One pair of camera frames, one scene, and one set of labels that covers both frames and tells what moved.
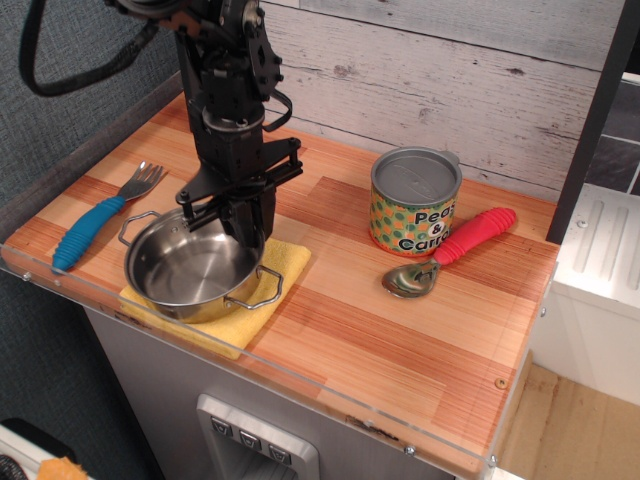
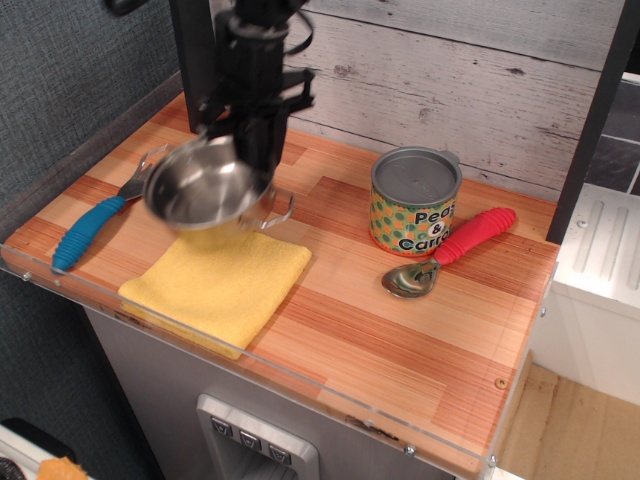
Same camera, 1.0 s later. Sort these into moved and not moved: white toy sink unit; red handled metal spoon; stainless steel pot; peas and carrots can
Moved: stainless steel pot
Not moved: white toy sink unit; peas and carrots can; red handled metal spoon
